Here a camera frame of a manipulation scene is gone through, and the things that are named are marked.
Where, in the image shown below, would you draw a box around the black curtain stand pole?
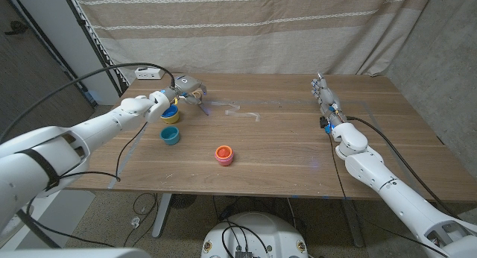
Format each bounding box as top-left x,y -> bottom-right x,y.
61,0 -> 130,98

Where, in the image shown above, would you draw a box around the pink plastic cup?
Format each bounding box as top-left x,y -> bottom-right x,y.
214,153 -> 235,167

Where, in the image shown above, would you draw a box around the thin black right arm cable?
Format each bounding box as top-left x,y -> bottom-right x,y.
327,133 -> 452,257

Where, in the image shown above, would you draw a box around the black floor cable loop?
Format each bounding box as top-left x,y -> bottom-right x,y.
122,192 -> 161,248

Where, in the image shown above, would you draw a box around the teal plastic cup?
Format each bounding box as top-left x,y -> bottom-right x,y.
159,126 -> 181,146

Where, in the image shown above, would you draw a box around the white power strip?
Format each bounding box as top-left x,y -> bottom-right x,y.
134,66 -> 165,81

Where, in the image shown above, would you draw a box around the white table leg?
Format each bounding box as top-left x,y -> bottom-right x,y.
151,193 -> 173,239

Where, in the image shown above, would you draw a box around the black cables on robot base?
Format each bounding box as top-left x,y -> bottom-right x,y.
221,220 -> 270,258

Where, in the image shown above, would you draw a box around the clear tape strip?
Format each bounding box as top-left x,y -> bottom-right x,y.
211,100 -> 262,122

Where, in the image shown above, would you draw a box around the black round floor object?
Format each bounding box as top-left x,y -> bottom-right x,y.
171,193 -> 198,210

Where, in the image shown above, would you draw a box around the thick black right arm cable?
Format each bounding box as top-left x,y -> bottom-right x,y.
346,115 -> 461,220

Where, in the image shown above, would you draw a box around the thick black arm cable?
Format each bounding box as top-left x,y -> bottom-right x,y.
0,62 -> 176,143
346,115 -> 461,220

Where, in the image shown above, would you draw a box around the white domed robot base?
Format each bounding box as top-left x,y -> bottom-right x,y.
200,212 -> 309,258

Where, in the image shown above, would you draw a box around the dark textured door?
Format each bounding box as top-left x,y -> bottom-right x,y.
0,0 -> 96,143

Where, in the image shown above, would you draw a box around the white robot torso edge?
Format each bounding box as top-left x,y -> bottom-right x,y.
0,247 -> 152,258

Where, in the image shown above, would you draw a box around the black door handle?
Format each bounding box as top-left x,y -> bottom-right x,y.
4,21 -> 29,36

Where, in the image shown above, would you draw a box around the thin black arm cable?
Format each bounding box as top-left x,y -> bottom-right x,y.
327,133 -> 452,257
25,122 -> 149,248

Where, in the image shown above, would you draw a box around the orange plastic cup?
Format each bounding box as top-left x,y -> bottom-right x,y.
215,145 -> 234,160

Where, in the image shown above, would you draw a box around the white platform box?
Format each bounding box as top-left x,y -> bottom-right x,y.
7,189 -> 96,251

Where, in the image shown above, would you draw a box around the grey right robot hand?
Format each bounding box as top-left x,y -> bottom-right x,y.
311,72 -> 347,127

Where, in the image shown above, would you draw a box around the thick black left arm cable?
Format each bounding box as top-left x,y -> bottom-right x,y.
0,62 -> 176,143

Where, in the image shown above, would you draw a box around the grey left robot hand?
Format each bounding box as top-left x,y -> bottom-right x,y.
171,75 -> 208,106

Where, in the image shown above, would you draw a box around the grey table leg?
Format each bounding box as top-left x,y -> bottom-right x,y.
341,198 -> 364,248

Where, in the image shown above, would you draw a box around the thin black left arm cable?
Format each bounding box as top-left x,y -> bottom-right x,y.
25,122 -> 149,248

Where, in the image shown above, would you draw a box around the grey scissors with yellow handles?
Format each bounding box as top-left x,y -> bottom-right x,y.
186,92 -> 209,116

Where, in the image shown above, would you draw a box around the beige striped curtain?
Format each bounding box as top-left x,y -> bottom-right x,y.
69,0 -> 436,78

